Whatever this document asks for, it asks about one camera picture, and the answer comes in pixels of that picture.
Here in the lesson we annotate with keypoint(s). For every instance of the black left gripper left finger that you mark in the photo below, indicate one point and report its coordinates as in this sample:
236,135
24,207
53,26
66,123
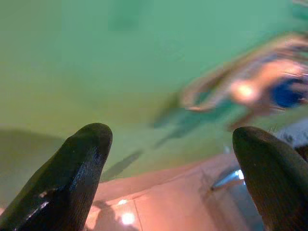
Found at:
60,180

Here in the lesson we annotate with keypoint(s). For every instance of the green corrugated board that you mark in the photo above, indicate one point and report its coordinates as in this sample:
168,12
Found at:
96,60

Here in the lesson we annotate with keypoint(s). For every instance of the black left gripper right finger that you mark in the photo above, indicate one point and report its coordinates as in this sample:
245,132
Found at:
276,183

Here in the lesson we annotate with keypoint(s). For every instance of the blue charm with gold frame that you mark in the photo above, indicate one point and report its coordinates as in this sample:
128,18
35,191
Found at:
286,93

